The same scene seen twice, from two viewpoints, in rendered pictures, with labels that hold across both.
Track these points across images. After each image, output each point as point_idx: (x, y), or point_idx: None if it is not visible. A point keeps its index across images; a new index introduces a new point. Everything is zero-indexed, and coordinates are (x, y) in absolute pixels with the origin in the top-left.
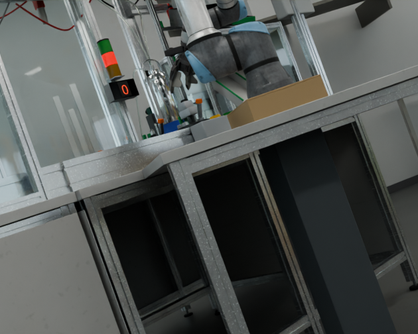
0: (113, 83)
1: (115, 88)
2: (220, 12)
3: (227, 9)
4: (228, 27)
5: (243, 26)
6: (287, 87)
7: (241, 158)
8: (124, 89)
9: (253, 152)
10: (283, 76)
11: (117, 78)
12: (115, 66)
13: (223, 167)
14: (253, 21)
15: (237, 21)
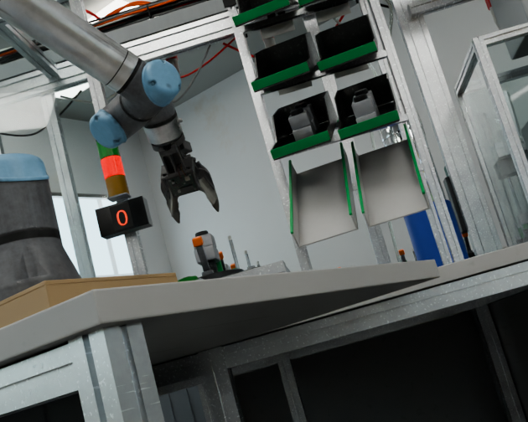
0: (102, 209)
1: (105, 218)
2: (123, 97)
3: (119, 93)
4: (358, 65)
5: None
6: None
7: (180, 377)
8: (121, 217)
9: (216, 363)
10: (2, 280)
11: (119, 198)
12: (111, 180)
13: (498, 294)
14: (373, 53)
15: (162, 106)
